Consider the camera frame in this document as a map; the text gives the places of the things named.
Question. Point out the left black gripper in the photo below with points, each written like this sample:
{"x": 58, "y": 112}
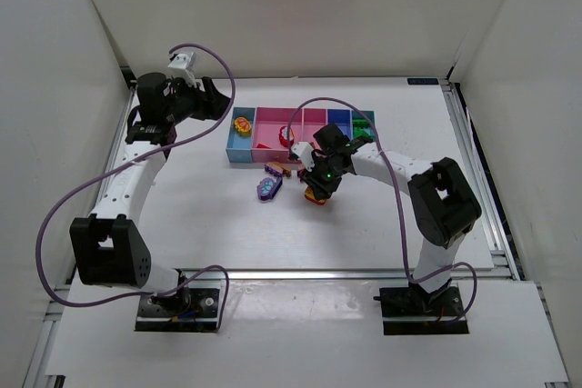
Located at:
{"x": 200, "y": 100}

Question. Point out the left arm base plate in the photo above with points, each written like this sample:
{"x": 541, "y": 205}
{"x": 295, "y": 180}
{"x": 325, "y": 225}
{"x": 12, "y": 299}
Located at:
{"x": 192, "y": 310}

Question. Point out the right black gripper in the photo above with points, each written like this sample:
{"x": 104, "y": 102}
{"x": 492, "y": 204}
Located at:
{"x": 318, "y": 184}

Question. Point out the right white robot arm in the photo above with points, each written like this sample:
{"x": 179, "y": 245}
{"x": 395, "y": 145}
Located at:
{"x": 444, "y": 205}

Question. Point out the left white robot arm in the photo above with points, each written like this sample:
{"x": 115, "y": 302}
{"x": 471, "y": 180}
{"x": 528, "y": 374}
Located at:
{"x": 108, "y": 247}

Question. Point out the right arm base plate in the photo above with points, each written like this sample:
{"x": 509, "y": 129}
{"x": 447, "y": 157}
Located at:
{"x": 405, "y": 313}

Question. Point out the dark blue bin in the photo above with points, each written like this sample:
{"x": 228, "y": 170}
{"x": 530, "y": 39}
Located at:
{"x": 342, "y": 118}

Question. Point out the light blue left bin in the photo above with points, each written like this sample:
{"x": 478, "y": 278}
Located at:
{"x": 238, "y": 147}

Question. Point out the green lego brick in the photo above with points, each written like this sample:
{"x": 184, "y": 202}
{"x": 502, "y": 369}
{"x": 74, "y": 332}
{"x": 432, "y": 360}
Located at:
{"x": 361, "y": 127}

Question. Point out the purple brown lego piece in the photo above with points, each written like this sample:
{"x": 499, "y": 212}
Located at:
{"x": 277, "y": 169}

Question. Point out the large pink bin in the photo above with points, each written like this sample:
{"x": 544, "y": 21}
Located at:
{"x": 268, "y": 121}

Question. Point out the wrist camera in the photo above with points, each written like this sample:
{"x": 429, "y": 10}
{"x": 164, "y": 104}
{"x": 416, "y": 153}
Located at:
{"x": 182, "y": 64}
{"x": 303, "y": 153}

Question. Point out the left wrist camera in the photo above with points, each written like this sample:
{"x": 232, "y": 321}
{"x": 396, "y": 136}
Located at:
{"x": 182, "y": 64}

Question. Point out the yellow curved lego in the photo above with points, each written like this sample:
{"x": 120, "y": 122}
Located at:
{"x": 310, "y": 196}

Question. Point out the small pink bin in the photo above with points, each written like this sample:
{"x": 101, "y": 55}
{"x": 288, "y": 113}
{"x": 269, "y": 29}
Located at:
{"x": 313, "y": 120}

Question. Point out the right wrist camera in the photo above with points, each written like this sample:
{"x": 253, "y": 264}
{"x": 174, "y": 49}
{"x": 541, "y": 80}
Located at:
{"x": 303, "y": 153}

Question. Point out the purple flower lego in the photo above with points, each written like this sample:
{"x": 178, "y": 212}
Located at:
{"x": 268, "y": 187}

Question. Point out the red heart lego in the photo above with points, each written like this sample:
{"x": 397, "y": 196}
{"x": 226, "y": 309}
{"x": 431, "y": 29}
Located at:
{"x": 286, "y": 136}

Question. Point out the yellow pineapple lego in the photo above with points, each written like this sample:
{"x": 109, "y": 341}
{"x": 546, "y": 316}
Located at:
{"x": 243, "y": 127}

